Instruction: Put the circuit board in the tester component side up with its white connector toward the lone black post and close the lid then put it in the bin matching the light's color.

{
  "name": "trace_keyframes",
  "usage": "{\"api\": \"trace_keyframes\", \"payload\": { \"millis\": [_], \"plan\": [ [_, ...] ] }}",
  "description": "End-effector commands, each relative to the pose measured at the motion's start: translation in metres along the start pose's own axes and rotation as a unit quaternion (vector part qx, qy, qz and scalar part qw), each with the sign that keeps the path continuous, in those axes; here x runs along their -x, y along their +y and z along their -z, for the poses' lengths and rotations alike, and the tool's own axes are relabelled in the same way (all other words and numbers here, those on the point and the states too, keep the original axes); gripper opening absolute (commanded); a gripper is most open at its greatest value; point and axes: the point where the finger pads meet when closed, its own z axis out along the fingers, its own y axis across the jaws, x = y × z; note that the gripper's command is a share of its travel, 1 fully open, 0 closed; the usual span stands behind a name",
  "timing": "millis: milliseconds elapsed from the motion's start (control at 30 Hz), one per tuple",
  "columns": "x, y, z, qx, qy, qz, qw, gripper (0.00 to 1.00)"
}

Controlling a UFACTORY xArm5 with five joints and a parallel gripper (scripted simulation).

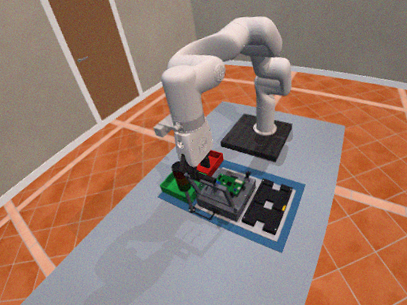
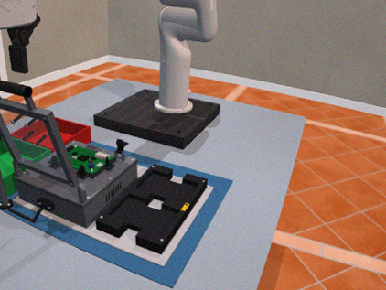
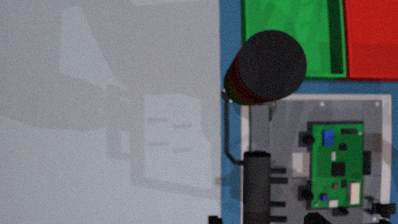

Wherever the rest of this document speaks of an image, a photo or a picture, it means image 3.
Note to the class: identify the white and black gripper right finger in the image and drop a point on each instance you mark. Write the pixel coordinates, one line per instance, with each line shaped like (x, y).
(315, 218)

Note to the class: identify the green bin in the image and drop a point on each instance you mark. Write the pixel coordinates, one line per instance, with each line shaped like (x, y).
(317, 25)

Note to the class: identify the red bin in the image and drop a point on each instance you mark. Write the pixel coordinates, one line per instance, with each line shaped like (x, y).
(373, 40)

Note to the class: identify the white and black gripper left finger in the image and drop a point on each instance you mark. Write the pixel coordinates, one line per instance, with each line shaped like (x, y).
(214, 220)

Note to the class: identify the green circuit board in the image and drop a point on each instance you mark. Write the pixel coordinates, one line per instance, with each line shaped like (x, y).
(337, 160)

